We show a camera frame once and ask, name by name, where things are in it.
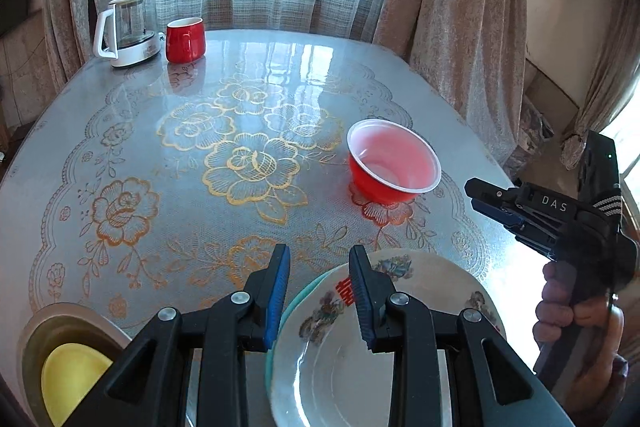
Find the patterned cloth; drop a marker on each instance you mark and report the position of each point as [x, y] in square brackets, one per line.
[532, 132]

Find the red mug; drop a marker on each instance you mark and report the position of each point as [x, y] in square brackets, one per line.
[185, 42]

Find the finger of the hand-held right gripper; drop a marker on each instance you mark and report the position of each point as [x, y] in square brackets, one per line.
[487, 191]
[492, 212]

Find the lace print tablecloth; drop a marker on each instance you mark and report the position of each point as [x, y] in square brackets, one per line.
[175, 217]

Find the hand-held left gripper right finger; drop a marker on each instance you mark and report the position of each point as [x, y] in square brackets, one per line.
[361, 302]

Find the red plastic bowl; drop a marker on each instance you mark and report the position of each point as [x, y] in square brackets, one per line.
[367, 182]

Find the small floral plate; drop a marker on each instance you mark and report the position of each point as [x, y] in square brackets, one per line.
[330, 377]

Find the yellow plastic bowl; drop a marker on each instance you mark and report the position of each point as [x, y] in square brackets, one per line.
[70, 377]

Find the person's right hand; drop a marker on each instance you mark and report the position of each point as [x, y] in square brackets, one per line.
[557, 307]

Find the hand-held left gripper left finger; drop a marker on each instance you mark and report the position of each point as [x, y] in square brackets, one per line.
[277, 297]

